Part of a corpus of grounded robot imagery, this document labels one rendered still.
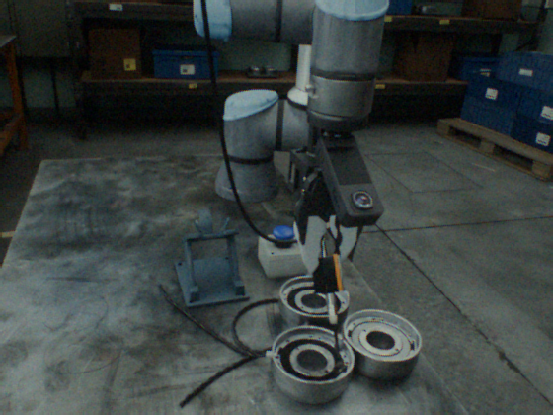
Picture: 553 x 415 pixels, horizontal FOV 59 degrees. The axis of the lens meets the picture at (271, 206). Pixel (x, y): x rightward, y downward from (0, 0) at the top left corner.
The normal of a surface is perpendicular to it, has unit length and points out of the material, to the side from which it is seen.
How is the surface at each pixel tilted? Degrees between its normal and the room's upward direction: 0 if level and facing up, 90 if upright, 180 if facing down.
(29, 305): 0
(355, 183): 31
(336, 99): 90
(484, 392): 0
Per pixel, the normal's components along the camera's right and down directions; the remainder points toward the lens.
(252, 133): -0.04, 0.44
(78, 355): 0.07, -0.90
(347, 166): 0.21, -0.55
